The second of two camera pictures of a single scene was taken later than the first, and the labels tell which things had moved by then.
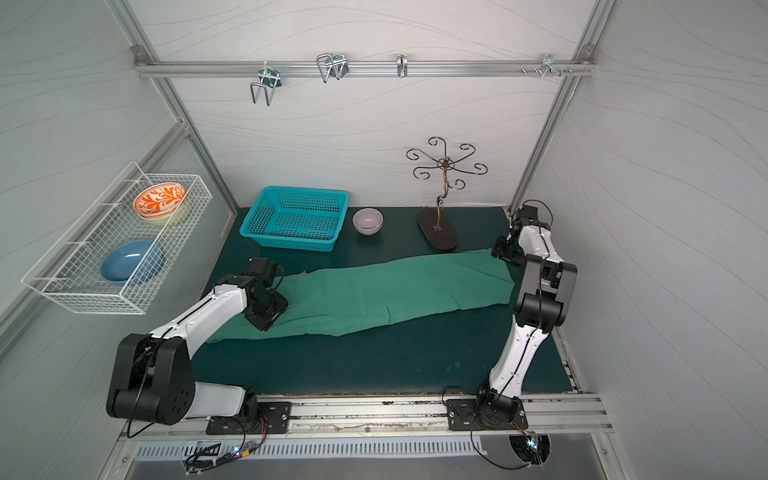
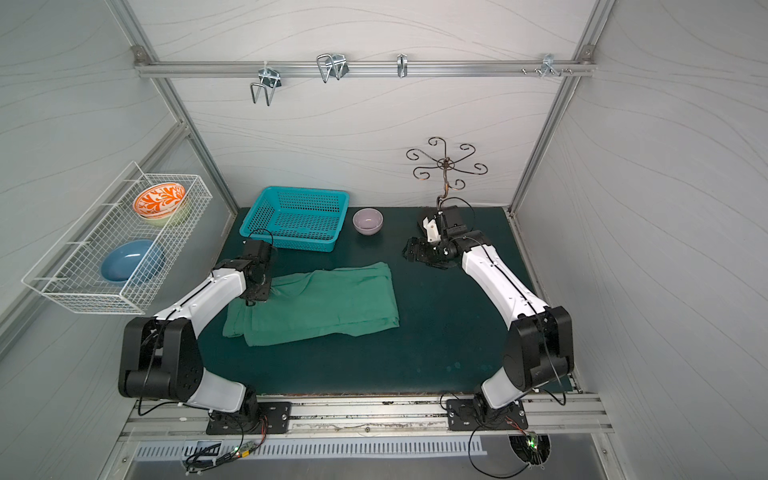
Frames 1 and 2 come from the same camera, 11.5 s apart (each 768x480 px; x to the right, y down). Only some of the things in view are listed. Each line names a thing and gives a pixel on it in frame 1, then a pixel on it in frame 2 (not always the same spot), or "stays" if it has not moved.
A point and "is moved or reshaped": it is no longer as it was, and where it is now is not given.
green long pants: [359, 294] is moved or reshaped
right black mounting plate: [488, 411] stays
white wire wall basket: [115, 256] stays
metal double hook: [270, 80] stays
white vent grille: [311, 449] stays
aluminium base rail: [553, 418] stays
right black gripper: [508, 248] to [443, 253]
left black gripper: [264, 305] to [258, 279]
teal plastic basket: [296, 218] stays
